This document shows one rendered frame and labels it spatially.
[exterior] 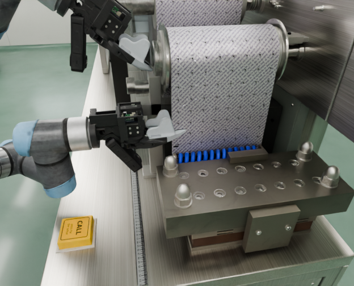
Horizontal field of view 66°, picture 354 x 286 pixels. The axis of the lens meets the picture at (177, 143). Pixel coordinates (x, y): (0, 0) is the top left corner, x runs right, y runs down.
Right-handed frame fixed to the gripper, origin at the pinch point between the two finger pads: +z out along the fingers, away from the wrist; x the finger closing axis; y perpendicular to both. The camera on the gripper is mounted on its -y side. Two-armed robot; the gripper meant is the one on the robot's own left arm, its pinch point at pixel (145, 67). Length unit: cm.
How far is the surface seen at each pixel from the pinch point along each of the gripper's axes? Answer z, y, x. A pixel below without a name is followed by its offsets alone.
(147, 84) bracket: 3.3, -3.2, 1.7
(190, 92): 9.3, 3.0, -6.8
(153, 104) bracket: 7.1, -6.2, 0.5
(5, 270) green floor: 16, -147, 41
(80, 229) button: 5.9, -34.9, -17.1
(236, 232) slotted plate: 30.9, -12.0, -25.2
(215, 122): 19.3, 0.8, -6.7
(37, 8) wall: -93, -147, 549
